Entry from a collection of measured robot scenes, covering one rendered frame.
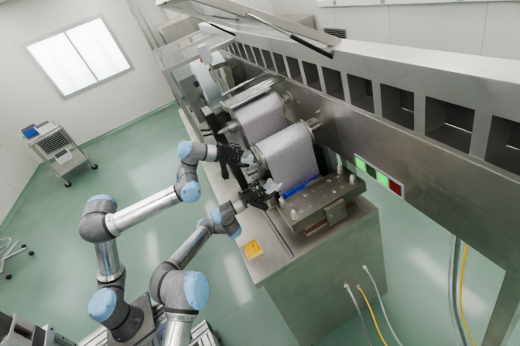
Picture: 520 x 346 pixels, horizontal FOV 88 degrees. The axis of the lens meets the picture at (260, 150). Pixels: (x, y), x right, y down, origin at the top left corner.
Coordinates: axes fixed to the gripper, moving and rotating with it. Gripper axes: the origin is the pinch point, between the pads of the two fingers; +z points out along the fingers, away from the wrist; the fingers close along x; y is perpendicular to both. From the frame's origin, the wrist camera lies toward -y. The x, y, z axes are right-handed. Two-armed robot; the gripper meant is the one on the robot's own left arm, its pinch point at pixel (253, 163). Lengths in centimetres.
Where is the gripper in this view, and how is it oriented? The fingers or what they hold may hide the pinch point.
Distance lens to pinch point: 128.0
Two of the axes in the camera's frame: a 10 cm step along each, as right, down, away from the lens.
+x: -3.8, -4.2, 8.2
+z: 8.7, 1.5, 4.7
